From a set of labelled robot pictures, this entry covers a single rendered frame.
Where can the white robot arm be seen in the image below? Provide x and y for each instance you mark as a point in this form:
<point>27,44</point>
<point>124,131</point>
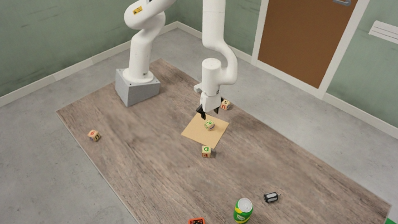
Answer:
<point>148,16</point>

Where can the green and yellow striped can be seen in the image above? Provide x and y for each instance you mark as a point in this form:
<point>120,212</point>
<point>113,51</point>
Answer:
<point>243,211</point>

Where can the beige mat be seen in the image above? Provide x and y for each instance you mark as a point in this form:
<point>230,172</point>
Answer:
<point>196,130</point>

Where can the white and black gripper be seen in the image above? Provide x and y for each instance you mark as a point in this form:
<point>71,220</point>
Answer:
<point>208,103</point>

